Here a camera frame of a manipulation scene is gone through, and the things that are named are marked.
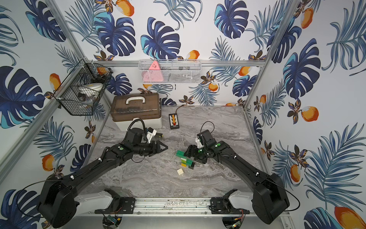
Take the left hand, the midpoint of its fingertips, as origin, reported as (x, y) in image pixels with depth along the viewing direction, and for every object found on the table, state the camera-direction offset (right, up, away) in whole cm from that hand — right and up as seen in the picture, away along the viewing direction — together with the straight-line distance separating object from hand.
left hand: (165, 146), depth 76 cm
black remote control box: (+2, +14, +33) cm, 36 cm away
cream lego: (+8, -16, +9) cm, 20 cm away
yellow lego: (+10, -13, +10) cm, 19 cm away
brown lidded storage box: (-19, +24, +29) cm, 42 cm away
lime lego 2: (+10, -9, +5) cm, 15 cm away
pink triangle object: (-9, +44, +14) cm, 47 cm away
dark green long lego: (+8, -4, +3) cm, 10 cm away
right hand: (+13, -6, +4) cm, 15 cm away
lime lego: (+13, -10, +7) cm, 18 cm away
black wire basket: (-52, +31, +9) cm, 61 cm away
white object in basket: (-41, +32, +3) cm, 52 cm away
